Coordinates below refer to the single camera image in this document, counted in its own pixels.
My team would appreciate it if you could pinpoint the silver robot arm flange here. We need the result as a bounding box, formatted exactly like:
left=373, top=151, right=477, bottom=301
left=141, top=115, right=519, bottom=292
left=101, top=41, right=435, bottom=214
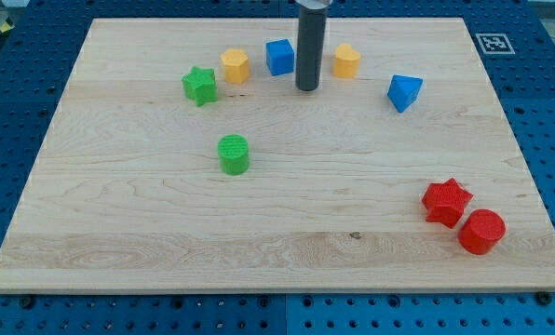
left=295, top=0, right=333, bottom=10

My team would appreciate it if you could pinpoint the yellow hexagon block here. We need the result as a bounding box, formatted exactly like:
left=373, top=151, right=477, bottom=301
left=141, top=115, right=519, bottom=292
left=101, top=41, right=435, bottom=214
left=221, top=48, right=250, bottom=84

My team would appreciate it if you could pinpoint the green star block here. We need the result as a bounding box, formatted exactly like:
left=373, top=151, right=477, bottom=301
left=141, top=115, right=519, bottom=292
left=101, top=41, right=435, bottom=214
left=182, top=66, right=218, bottom=107

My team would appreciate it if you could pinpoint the red star block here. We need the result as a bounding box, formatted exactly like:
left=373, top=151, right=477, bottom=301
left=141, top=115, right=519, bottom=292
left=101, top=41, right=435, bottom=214
left=422, top=178, right=473, bottom=229

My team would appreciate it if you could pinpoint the green cylinder block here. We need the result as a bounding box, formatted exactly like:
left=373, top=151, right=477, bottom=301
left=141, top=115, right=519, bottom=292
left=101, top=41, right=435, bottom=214
left=217, top=134, right=250, bottom=175

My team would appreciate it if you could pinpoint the light wooden board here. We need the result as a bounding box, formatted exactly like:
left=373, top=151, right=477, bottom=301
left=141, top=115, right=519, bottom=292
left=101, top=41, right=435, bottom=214
left=0, top=18, right=555, bottom=294

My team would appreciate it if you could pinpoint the blue cube block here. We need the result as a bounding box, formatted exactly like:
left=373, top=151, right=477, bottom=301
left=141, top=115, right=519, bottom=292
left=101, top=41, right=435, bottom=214
left=265, top=39, right=294, bottom=76

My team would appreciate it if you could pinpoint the yellow heart block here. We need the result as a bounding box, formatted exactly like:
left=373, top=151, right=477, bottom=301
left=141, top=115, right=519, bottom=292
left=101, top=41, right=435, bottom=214
left=333, top=43, right=361, bottom=78

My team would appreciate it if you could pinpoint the blue triangle block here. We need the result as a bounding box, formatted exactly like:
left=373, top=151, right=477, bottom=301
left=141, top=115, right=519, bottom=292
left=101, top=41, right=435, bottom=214
left=387, top=74, right=423, bottom=113

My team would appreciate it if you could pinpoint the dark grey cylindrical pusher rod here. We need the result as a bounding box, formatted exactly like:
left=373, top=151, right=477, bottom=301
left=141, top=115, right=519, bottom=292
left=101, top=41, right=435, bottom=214
left=295, top=5, right=329, bottom=91

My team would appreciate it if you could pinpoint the red cylinder block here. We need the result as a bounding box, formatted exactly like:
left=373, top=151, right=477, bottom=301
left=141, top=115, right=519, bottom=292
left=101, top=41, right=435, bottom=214
left=458, top=208, right=507, bottom=255

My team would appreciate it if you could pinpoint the white fiducial marker tag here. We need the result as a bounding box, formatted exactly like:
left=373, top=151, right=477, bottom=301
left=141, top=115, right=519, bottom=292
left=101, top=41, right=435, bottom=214
left=476, top=33, right=515, bottom=55

